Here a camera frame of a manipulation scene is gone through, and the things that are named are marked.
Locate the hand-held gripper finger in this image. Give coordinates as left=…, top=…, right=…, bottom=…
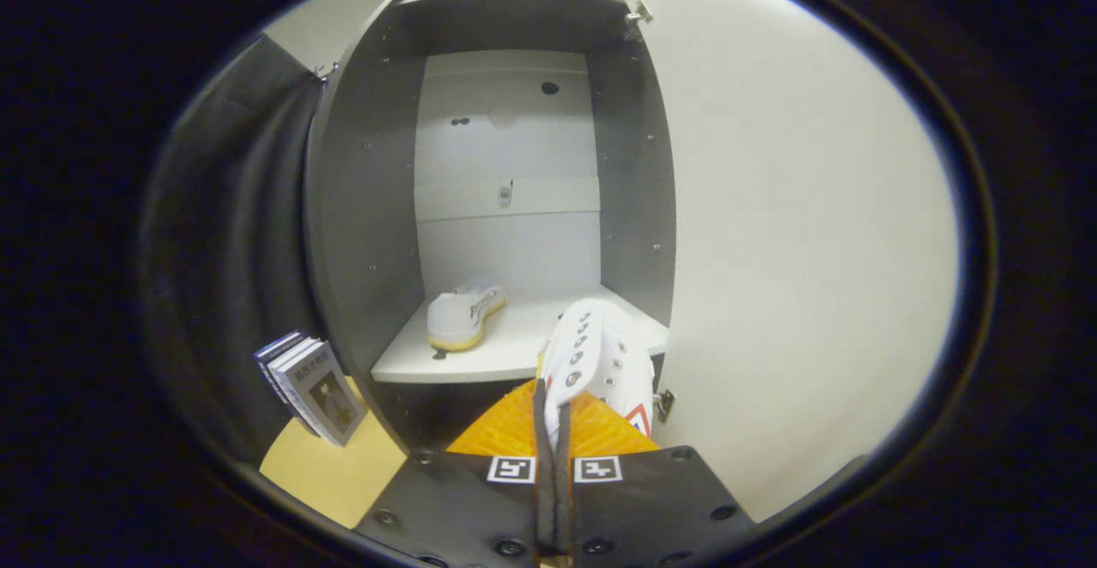
left=354, top=378, right=555, bottom=568
left=553, top=390, right=757, bottom=568

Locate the white canvas shoe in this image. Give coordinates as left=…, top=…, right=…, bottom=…
left=538, top=298, right=656, bottom=451
left=427, top=281, right=508, bottom=352

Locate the grey shoe cabinet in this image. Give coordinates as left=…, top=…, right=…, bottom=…
left=304, top=0, right=678, bottom=457

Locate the white shoe cabinet door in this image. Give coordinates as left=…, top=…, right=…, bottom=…
left=621, top=0, right=961, bottom=524

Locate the white cabinet shelf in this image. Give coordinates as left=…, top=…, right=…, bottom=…
left=370, top=284, right=669, bottom=385

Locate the grey portrait cover book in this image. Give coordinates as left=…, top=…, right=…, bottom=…
left=291, top=341, right=369, bottom=447

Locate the blue white book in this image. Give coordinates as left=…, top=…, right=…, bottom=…
left=253, top=331, right=306, bottom=406
left=267, top=337, right=325, bottom=436

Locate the black backdrop cloth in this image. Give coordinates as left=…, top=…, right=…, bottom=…
left=141, top=33, right=344, bottom=466

